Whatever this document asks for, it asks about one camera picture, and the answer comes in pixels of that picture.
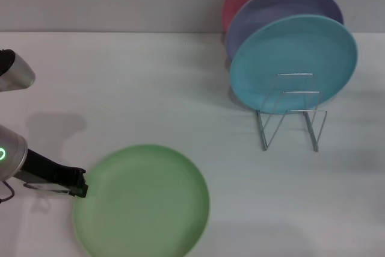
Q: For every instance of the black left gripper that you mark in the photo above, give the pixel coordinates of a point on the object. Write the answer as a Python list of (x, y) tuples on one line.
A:
[(48, 171)]

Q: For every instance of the green round plate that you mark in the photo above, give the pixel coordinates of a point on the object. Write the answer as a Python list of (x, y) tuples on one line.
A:
[(141, 203)]

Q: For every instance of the light blue round plate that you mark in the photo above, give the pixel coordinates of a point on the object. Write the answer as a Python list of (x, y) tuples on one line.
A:
[(285, 52)]

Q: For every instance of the purple round plate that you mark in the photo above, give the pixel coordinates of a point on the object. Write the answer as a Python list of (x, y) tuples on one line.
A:
[(285, 4)]

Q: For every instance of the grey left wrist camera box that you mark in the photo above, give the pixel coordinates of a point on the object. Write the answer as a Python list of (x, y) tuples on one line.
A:
[(42, 187)]

